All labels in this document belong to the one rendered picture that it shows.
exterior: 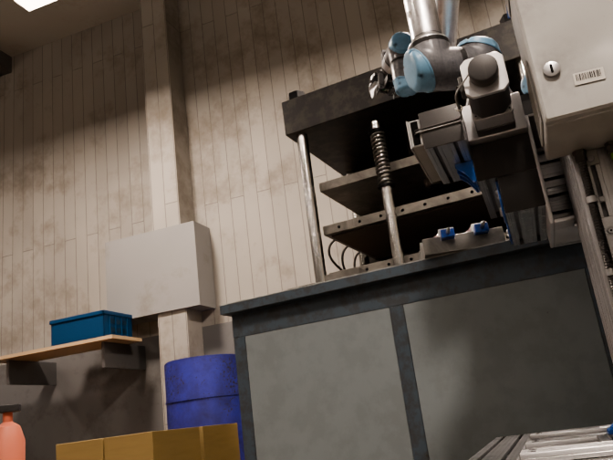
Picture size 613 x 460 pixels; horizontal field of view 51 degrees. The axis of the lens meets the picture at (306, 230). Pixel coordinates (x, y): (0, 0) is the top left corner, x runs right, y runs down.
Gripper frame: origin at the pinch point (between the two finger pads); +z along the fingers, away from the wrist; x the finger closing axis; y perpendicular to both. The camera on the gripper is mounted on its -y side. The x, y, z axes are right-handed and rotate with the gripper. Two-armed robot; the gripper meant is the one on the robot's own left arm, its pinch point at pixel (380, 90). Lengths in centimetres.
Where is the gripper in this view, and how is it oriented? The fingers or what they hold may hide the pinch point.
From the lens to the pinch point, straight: 243.2
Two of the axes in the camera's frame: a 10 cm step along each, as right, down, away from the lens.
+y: -0.1, 9.5, -3.0
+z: -0.9, 3.0, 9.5
